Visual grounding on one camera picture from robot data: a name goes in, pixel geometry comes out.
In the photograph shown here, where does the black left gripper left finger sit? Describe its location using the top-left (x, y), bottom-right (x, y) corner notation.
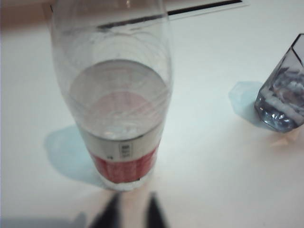
top-left (89, 193), bottom-right (124, 228)

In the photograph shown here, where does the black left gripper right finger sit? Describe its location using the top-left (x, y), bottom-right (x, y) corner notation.
top-left (148, 191), bottom-right (171, 228)

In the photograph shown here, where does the clear water bottle red label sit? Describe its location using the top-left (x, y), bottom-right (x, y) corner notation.
top-left (51, 0), bottom-right (173, 192)

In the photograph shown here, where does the smoky transparent handled cup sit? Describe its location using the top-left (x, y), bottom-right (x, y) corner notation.
top-left (254, 33), bottom-right (304, 133)

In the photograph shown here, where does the desk cable slot cover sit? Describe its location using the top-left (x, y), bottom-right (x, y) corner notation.
top-left (166, 0), bottom-right (251, 21)

